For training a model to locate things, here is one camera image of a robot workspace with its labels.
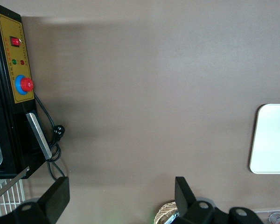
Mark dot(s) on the clear acrylic bottle rack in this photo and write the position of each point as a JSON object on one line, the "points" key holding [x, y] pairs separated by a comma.
{"points": [[263, 213]]}

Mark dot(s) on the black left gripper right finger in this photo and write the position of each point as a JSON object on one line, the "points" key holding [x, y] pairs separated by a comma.
{"points": [[185, 200]]}

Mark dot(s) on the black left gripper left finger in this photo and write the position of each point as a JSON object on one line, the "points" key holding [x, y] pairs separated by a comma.
{"points": [[53, 198]]}

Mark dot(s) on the large wicker basket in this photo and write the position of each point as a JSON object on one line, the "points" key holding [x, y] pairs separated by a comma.
{"points": [[164, 208]]}

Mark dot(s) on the black sealing machine yellow panel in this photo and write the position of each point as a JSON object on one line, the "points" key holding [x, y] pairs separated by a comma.
{"points": [[18, 70]]}

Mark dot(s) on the cream plastic tray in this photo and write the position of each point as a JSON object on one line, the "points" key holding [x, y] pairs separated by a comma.
{"points": [[270, 144]]}

